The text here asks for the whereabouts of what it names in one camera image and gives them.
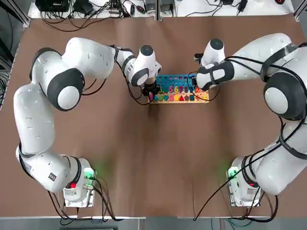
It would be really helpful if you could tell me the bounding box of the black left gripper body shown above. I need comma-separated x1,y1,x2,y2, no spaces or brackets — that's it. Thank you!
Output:
143,81,161,97

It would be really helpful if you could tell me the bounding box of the colourful toy puzzle board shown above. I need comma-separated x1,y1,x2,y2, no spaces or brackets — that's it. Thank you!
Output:
148,73,211,104

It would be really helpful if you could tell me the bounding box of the black box device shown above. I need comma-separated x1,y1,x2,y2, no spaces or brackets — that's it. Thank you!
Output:
35,0,69,12

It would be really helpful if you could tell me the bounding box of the aluminium frame post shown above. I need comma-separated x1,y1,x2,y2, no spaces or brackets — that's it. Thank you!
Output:
155,0,164,22

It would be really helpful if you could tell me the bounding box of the black cable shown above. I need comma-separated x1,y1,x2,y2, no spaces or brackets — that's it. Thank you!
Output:
193,134,303,221

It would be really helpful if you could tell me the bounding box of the aluminium frame rail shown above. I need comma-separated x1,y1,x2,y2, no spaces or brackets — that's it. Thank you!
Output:
14,0,32,27
293,0,307,23

